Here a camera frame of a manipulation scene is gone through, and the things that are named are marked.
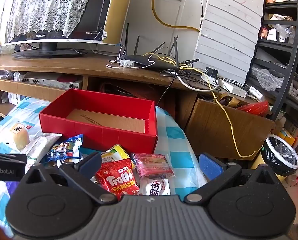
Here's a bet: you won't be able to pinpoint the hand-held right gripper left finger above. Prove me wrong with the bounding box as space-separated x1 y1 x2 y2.
19 152 118 205

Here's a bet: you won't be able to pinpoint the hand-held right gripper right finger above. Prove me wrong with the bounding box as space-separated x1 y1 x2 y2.
184 153 282 204

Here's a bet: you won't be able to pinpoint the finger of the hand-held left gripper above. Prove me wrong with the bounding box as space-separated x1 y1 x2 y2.
0 150 27 165

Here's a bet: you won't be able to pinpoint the purple snack packet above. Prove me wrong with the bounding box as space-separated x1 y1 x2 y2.
5 181 21 197

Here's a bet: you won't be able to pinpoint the yellow green snack packet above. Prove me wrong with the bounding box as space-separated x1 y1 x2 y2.
101 144 136 167

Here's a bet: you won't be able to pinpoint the blue snack packet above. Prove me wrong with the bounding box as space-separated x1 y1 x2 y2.
44 134 84 164

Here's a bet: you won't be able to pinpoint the pale yellow bun packet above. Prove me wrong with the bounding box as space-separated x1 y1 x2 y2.
9 121 31 150

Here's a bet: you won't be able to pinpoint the red gummy packet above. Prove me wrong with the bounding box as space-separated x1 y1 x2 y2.
95 159 139 195

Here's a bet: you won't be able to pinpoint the red cardboard box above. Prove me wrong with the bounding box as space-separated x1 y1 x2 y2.
38 88 159 154

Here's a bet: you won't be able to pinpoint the silver white snack packet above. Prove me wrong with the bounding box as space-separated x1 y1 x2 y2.
23 133 62 162

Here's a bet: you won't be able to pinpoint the pink clear snack packet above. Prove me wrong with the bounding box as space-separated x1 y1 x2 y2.
133 153 175 180

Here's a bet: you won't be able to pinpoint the black white snack packet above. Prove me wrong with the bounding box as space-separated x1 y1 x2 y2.
138 177 171 196

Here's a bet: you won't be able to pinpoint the blue checkered tablecloth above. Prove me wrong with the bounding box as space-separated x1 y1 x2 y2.
0 96 210 230

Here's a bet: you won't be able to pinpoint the brown ribbons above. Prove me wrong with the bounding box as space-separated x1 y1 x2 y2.
219 92 242 108

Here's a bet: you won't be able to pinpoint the red plastic bag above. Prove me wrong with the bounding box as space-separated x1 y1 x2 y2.
236 101 270 117

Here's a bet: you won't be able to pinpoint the cream trash bin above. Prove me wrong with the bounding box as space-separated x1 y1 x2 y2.
251 133 298 177

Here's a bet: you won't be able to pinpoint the white modem box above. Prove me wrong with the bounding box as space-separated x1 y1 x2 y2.
222 78 248 98

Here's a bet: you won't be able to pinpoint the white power strip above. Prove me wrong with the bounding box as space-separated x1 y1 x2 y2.
200 69 219 87

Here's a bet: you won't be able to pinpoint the small white device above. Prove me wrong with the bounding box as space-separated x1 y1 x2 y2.
248 86 265 102

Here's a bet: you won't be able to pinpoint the clear plastic bag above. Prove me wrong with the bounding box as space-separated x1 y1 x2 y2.
0 69 22 82

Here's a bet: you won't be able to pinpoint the silver media player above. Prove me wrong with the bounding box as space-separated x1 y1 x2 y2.
21 73 84 91

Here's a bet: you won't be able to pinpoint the wooden television stand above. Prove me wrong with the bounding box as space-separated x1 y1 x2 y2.
0 52 276 161

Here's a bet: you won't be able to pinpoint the bubble wrap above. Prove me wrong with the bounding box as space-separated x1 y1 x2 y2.
255 67 292 92

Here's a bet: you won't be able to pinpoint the black router with antennas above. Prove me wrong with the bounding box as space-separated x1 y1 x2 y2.
120 23 200 72

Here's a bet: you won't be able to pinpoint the stack of white foam boards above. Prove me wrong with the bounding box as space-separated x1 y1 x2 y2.
193 0 267 86

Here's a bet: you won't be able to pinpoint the black shelf rack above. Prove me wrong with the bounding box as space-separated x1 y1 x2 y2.
245 0 298 122

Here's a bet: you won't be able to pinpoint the small white box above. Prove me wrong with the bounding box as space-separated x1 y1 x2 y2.
267 28 280 42

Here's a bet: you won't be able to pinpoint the flat screen television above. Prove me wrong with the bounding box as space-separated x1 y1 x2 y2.
0 0 137 59

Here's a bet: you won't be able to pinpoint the white lace cloth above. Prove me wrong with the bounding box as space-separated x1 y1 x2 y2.
6 0 99 39

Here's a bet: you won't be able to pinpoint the thin yellow cable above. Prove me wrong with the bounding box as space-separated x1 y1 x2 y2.
143 52 265 158

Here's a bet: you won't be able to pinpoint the thick white cable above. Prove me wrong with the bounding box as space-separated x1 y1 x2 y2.
177 75 219 92

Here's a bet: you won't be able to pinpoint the thin black cable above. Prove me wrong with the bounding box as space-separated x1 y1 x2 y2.
156 69 177 106

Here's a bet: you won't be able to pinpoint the thick yellow cable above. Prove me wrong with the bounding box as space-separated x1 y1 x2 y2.
151 0 201 33

